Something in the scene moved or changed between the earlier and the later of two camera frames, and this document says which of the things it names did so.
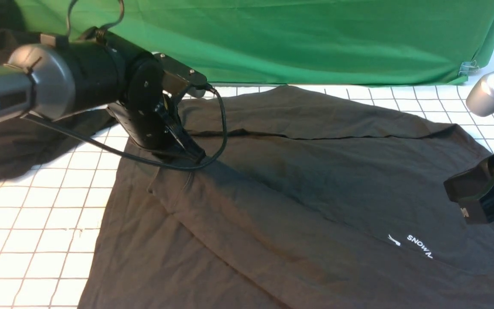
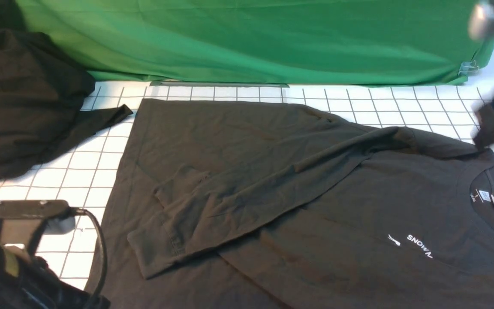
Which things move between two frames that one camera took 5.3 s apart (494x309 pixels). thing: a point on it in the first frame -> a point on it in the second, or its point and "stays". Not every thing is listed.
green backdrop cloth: [257, 42] stays
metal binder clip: [468, 68] stays
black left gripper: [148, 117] -> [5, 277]
